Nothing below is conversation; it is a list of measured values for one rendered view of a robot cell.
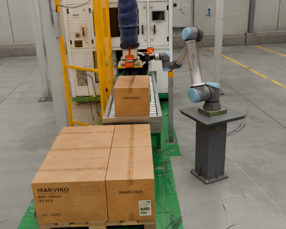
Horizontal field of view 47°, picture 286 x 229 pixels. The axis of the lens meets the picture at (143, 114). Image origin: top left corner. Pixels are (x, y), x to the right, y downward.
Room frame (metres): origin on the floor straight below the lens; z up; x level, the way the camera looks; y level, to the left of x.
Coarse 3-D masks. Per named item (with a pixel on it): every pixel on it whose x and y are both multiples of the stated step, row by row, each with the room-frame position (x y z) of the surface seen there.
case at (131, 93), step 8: (120, 80) 3.93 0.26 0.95; (128, 80) 3.91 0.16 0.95; (136, 80) 3.90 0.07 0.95; (144, 80) 3.88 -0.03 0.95; (120, 88) 3.58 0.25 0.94; (128, 88) 3.58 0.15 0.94; (136, 88) 3.57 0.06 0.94; (144, 88) 3.57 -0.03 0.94; (120, 96) 3.58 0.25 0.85; (128, 96) 3.58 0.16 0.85; (136, 96) 3.58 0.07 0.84; (144, 96) 3.57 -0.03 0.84; (120, 104) 3.58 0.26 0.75; (128, 104) 3.58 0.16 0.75; (136, 104) 3.58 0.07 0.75; (144, 104) 3.57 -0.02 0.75; (120, 112) 3.58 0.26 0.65; (128, 112) 3.58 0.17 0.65; (136, 112) 3.58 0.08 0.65; (144, 112) 3.57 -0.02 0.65
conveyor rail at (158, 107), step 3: (153, 75) 5.62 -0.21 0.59; (153, 78) 5.42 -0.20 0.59; (153, 81) 5.20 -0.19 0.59; (153, 84) 5.03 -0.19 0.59; (153, 87) 4.84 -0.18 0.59; (156, 87) 4.83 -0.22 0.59; (156, 90) 4.66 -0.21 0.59; (156, 93) 4.51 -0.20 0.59; (156, 96) 4.36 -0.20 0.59; (156, 99) 4.23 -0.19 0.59; (156, 102) 4.09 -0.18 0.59; (159, 102) 4.09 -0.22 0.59; (156, 105) 3.97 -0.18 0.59; (159, 105) 3.96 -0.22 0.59; (156, 108) 3.98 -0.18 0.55; (159, 108) 3.85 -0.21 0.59; (159, 111) 3.73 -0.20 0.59; (159, 114) 3.62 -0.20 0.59
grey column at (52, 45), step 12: (48, 0) 4.24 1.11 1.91; (48, 12) 4.24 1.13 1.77; (48, 24) 4.24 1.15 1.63; (48, 36) 4.24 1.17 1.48; (48, 48) 4.24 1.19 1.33; (48, 60) 4.24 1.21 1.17; (60, 60) 4.30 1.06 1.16; (60, 72) 4.24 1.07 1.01; (60, 84) 4.24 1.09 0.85; (60, 96) 4.24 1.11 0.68; (60, 108) 4.24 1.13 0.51; (60, 120) 4.24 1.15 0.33
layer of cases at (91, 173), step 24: (72, 144) 2.98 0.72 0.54; (96, 144) 2.96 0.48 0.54; (120, 144) 2.94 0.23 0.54; (144, 144) 2.92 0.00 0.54; (48, 168) 2.51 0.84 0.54; (72, 168) 2.50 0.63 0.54; (96, 168) 2.48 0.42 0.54; (120, 168) 2.47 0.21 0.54; (144, 168) 2.45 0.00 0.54; (48, 192) 2.28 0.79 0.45; (72, 192) 2.28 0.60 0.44; (96, 192) 2.28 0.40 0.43; (120, 192) 2.28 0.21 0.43; (144, 192) 2.28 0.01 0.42; (48, 216) 2.28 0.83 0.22; (72, 216) 2.28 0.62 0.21; (96, 216) 2.28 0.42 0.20; (120, 216) 2.28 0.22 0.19; (144, 216) 2.28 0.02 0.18
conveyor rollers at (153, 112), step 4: (152, 84) 5.21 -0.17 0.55; (152, 88) 5.00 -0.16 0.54; (152, 92) 4.74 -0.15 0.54; (152, 96) 4.56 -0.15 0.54; (152, 100) 4.37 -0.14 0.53; (112, 104) 4.22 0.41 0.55; (152, 104) 4.20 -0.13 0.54; (112, 108) 4.10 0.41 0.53; (152, 108) 4.02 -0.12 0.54; (112, 112) 3.93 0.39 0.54; (152, 112) 3.84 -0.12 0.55; (156, 112) 3.84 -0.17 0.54; (112, 116) 3.75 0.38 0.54
